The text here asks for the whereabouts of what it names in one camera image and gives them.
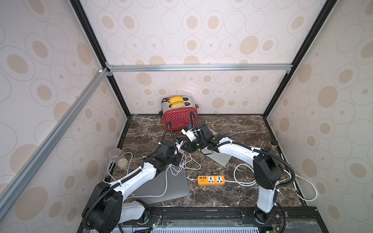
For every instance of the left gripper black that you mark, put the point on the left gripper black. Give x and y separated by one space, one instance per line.
178 158

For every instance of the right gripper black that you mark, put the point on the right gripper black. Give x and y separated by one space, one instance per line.
199 131

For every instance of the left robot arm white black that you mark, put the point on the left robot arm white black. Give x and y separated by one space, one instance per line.
106 208

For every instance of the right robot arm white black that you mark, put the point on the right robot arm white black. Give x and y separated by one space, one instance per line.
271 172

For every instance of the silver apple laptop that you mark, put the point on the silver apple laptop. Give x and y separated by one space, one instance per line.
220 158

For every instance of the dark grey laptop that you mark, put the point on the dark grey laptop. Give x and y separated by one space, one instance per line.
162 188

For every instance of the red polka dot toaster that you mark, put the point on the red polka dot toaster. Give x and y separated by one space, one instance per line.
179 117

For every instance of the yellow toast slice front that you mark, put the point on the yellow toast slice front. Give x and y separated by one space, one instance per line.
177 105

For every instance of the yellow toast slice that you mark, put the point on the yellow toast slice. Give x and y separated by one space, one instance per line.
177 105
176 99

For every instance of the orange power strip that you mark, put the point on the orange power strip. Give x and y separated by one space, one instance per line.
211 180

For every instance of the yellow toast slice rear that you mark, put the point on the yellow toast slice rear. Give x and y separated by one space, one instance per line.
176 99

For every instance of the small brown spice bottle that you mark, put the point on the small brown spice bottle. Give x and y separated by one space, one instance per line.
272 146

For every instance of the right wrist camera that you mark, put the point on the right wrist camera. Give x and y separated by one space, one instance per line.
191 133

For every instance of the horizontal aluminium frame bar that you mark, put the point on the horizontal aluminium frame bar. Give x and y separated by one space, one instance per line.
214 67

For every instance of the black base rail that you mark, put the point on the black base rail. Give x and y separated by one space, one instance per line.
213 220

